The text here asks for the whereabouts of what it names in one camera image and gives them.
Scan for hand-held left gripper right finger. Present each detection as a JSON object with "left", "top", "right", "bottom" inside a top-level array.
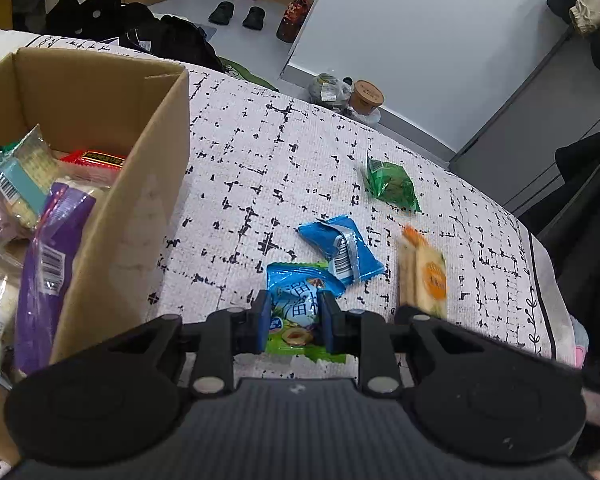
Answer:
[{"left": 321, "top": 296, "right": 487, "bottom": 395}]

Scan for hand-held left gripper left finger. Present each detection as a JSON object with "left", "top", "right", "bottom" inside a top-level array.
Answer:
[{"left": 100, "top": 290, "right": 272, "bottom": 396}]

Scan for blue green snack packet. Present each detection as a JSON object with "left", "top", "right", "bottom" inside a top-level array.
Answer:
[{"left": 266, "top": 261, "right": 348, "bottom": 365}]

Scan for long purple snack packet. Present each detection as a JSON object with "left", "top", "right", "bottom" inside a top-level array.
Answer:
[{"left": 14, "top": 181, "right": 97, "bottom": 377}]

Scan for red snack packet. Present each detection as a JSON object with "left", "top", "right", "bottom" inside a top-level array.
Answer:
[{"left": 59, "top": 148, "right": 127, "bottom": 182}]

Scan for green edged cracker packet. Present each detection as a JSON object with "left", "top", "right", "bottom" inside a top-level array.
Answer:
[{"left": 0, "top": 124, "right": 61, "bottom": 233}]

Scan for blue silver snack packet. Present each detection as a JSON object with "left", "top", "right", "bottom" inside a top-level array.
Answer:
[{"left": 297, "top": 215, "right": 386, "bottom": 287}]

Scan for orange cracker packet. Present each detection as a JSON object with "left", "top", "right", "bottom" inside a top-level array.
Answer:
[{"left": 398, "top": 225, "right": 449, "bottom": 320}]

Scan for jar with wooden lid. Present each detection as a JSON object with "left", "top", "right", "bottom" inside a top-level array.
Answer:
[{"left": 348, "top": 79, "right": 385, "bottom": 114}]

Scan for clear plastic bag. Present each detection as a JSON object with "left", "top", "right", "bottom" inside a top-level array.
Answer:
[{"left": 306, "top": 73, "right": 354, "bottom": 112}]

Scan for pink blue plush item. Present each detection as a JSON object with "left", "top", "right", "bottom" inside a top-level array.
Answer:
[{"left": 571, "top": 317, "right": 590, "bottom": 370}]

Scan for green cloth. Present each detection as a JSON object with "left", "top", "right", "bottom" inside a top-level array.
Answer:
[{"left": 219, "top": 57, "right": 282, "bottom": 93}]

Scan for dark hanging clothes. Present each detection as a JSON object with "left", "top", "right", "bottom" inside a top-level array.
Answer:
[{"left": 519, "top": 119, "right": 600, "bottom": 378}]

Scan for black backpack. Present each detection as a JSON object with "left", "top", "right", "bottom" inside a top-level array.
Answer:
[{"left": 119, "top": 13, "right": 226, "bottom": 73}]

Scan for black shoe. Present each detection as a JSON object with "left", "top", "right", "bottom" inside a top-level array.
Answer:
[
  {"left": 208, "top": 0, "right": 237, "bottom": 26},
  {"left": 242, "top": 6, "right": 266, "bottom": 30}
]

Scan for dark red bottle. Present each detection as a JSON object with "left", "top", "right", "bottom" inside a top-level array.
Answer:
[{"left": 275, "top": 0, "right": 314, "bottom": 42}]

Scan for black jacket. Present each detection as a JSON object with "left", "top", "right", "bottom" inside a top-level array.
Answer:
[{"left": 45, "top": 0, "right": 125, "bottom": 39}]

